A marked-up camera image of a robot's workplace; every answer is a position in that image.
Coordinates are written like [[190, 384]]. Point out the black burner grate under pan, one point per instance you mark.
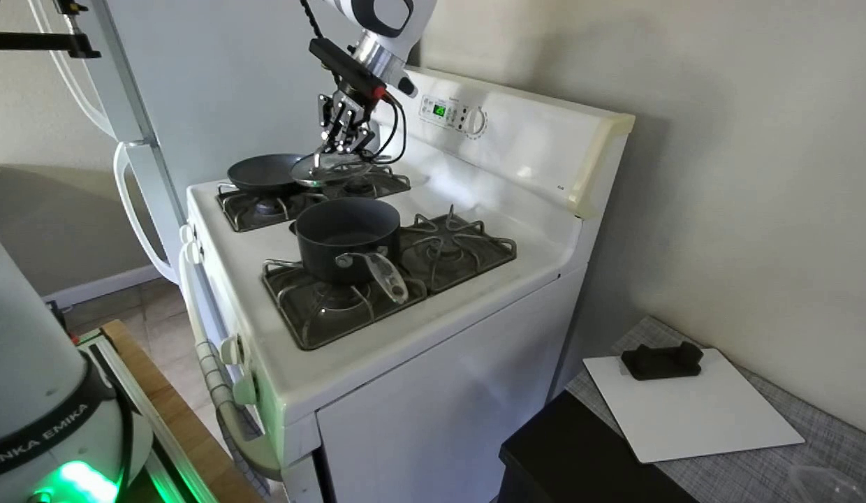
[[251, 213]]

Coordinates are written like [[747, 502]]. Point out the grey frying pan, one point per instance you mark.
[[260, 171]]

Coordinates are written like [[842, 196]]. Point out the small black device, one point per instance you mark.
[[659, 363]]

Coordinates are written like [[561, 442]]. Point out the aluminium frame rail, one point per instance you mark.
[[115, 372]]

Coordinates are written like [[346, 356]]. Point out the black box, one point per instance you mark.
[[573, 456]]

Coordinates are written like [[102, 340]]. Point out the wooden board edge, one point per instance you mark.
[[170, 421]]

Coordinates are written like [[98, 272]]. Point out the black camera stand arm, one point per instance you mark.
[[42, 43]]

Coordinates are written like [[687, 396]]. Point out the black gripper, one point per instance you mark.
[[349, 112]]

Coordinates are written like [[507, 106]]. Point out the black burner grate under pot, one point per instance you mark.
[[451, 254]]

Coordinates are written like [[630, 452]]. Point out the grey refrigerator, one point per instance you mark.
[[198, 101]]

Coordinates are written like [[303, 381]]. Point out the white flat board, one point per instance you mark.
[[693, 421]]

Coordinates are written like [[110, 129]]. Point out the white wrist mounted box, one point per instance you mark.
[[405, 86]]

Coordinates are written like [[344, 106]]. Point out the white gas stove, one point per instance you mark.
[[433, 410]]

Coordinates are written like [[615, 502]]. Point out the grey woven mat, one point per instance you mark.
[[824, 456]]

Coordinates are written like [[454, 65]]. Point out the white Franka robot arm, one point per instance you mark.
[[385, 16]]

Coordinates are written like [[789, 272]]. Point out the stove control panel with display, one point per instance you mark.
[[457, 112]]

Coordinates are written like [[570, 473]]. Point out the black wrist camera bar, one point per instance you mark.
[[344, 68]]

